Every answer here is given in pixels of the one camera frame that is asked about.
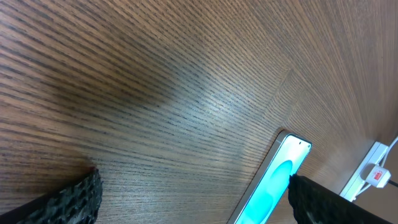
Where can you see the smartphone with teal screen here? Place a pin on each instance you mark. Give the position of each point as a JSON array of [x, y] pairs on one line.
[[271, 180]]

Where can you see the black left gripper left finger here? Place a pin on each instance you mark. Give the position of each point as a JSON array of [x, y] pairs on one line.
[[77, 202]]

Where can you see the white usb charger plug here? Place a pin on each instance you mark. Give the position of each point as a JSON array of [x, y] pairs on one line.
[[377, 176]]

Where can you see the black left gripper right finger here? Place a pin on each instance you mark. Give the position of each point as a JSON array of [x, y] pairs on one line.
[[313, 203]]

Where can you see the white power strip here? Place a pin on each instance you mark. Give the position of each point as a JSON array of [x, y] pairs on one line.
[[357, 181]]

